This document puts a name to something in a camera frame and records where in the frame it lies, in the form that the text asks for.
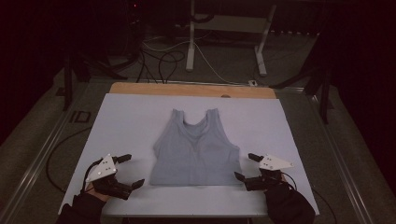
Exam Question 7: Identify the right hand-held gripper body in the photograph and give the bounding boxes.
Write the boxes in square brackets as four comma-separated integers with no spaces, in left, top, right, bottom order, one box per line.
[244,154,295,192]

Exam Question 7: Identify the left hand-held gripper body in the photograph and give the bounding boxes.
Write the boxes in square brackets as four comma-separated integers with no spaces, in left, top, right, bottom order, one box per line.
[85,153,134,201]

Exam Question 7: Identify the grey tank top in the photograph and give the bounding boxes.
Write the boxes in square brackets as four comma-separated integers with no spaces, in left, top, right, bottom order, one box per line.
[149,107,245,187]

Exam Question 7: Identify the person's left hand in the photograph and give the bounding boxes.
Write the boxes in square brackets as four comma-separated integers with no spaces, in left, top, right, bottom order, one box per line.
[85,182,110,203]

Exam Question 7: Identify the white table board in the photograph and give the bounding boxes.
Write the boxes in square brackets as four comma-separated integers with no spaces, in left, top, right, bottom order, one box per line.
[57,92,320,218]

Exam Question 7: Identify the black metal stand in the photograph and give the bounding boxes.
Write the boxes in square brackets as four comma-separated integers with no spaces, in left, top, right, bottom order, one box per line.
[55,50,129,112]
[269,60,334,125]

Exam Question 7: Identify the dark computer tower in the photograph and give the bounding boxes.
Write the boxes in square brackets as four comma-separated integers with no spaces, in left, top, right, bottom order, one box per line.
[122,0,146,62]

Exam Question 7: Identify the black floor socket frame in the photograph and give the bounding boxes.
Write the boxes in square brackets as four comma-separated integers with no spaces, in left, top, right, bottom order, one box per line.
[68,109,92,124]

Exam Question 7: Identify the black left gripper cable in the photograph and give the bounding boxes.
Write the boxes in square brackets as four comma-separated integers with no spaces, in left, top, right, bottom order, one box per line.
[46,125,106,195]

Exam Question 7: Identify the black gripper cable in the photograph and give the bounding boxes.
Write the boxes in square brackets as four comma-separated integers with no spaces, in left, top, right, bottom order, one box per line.
[280,171,339,224]
[46,125,106,195]

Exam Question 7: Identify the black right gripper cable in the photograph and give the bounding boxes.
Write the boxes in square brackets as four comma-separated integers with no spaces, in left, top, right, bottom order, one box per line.
[280,171,339,224]

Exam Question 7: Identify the black floor cables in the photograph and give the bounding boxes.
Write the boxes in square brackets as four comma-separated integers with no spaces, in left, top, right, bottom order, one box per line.
[135,49,187,85]

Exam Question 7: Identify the white floor cable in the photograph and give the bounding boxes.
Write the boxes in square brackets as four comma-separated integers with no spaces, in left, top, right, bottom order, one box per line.
[142,31,250,87]

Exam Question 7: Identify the white metal desk frame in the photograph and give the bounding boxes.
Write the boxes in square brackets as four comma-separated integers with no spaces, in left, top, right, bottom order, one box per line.
[185,0,277,77]

